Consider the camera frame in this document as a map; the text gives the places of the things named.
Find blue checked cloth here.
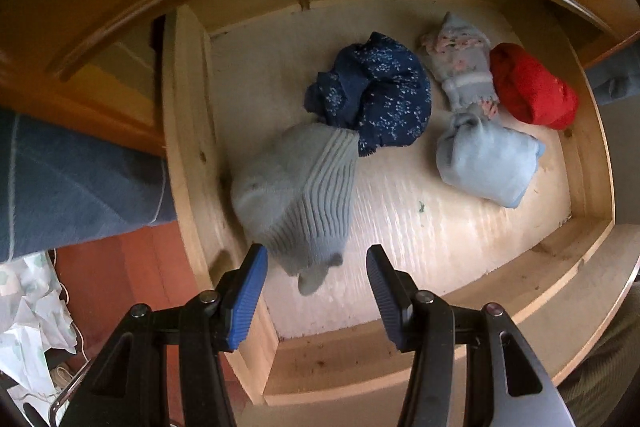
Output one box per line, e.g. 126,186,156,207
0,47,640,263

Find white cord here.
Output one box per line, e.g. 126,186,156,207
50,279,86,388

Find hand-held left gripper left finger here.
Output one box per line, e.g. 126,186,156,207
59,243,269,427

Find brown corduroy trousers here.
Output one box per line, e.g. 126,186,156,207
560,307,640,427

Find navy floral underwear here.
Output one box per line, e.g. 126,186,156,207
305,32,433,158

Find red sock bundle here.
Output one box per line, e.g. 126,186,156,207
489,43,580,130

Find light blue sock bundle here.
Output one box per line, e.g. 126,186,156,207
435,104,547,208

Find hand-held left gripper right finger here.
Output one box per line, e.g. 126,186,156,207
366,244,571,427

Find wooden drawer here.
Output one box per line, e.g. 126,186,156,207
160,0,640,408

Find grey ribbed sock bundle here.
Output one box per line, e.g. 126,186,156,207
230,122,360,295

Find clear plastic container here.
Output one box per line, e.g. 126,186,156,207
50,352,96,418

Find white floral cloth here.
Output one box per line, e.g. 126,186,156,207
0,249,78,403

